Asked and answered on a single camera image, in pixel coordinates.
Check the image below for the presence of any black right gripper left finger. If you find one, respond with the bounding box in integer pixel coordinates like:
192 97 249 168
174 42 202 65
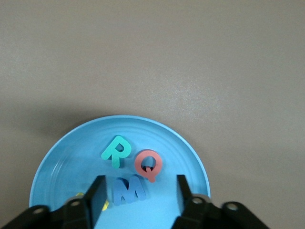
0 175 107 229

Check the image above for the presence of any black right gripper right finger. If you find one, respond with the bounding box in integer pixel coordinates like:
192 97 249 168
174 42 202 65
173 174 271 229

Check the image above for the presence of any yellow uppercase H letter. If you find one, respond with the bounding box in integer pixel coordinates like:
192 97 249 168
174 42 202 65
75 192 110 212

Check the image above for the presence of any blue uppercase M letter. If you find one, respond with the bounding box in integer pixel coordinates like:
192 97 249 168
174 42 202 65
112 175 147 207

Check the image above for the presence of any teal uppercase R letter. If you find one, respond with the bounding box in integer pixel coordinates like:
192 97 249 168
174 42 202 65
101 135 132 169

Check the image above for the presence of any red uppercase Q letter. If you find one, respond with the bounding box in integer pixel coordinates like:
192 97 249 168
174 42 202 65
133 149 164 183

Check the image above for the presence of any blue plate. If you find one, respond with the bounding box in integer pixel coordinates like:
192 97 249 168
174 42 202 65
29 115 211 229

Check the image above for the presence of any brown table cover sheet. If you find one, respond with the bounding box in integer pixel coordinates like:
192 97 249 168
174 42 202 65
0 0 305 229

